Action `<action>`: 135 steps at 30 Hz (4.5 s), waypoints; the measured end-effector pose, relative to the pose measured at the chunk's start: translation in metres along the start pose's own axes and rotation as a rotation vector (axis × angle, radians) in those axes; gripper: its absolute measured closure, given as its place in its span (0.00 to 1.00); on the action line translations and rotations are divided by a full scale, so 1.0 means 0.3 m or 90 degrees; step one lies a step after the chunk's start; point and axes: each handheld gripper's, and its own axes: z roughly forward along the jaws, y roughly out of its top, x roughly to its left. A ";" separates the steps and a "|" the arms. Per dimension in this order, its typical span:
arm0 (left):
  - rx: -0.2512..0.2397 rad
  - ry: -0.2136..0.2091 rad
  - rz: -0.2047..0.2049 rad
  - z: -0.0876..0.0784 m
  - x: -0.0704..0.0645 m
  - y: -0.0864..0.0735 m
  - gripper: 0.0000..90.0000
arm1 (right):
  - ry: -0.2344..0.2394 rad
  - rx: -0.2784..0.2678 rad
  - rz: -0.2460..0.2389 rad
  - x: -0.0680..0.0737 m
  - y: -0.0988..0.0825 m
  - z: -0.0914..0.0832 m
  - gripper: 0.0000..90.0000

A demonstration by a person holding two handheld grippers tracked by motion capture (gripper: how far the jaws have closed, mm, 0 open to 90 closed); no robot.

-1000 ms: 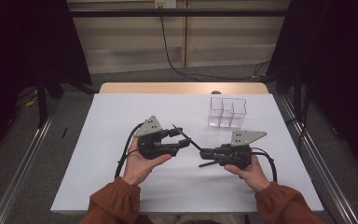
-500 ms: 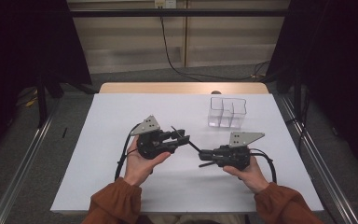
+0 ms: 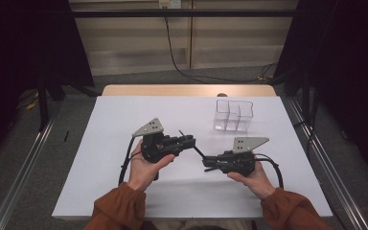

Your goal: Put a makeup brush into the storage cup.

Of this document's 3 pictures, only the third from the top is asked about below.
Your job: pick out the metal floor rail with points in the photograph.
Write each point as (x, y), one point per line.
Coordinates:
(338, 191)
(22, 172)

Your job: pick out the black curtain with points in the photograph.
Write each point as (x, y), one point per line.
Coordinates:
(348, 64)
(19, 48)

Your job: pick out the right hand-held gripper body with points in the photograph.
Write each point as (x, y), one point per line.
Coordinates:
(239, 161)

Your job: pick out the white wall socket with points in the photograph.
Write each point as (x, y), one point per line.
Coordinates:
(170, 3)

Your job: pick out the clear plastic organizer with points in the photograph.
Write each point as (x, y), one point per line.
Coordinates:
(233, 116)

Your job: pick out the black metal stand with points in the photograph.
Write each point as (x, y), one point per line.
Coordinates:
(306, 102)
(42, 105)

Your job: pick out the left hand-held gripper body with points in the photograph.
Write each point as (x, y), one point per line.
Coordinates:
(155, 147)

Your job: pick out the wooden table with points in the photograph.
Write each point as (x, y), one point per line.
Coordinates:
(172, 90)

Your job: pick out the person's left hand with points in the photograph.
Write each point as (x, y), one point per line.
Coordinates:
(143, 174)

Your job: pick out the person's right hand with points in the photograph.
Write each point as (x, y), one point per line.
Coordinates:
(257, 183)

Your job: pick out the black horizontal bar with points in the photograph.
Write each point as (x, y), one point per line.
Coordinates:
(179, 13)

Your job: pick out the white table board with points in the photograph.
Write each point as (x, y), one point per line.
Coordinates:
(92, 175)

